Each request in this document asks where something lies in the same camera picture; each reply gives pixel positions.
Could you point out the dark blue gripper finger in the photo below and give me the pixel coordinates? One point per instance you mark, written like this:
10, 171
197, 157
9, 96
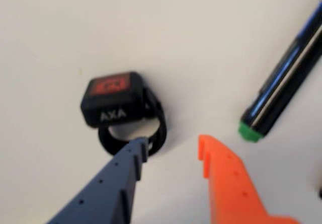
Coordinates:
108, 191

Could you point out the black AXA bike light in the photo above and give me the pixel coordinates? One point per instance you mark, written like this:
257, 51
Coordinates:
110, 100

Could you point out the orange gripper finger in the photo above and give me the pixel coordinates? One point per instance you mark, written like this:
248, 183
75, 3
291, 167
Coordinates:
231, 188

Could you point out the black marker with green cap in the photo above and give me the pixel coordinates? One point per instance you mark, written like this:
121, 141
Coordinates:
284, 83

